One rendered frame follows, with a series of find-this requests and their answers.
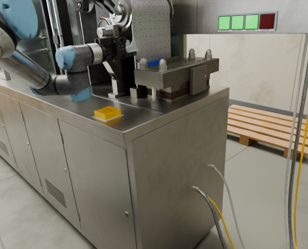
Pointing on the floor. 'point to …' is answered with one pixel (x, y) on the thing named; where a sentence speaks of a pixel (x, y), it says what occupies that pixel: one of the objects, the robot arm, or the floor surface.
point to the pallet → (276, 119)
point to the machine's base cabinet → (118, 172)
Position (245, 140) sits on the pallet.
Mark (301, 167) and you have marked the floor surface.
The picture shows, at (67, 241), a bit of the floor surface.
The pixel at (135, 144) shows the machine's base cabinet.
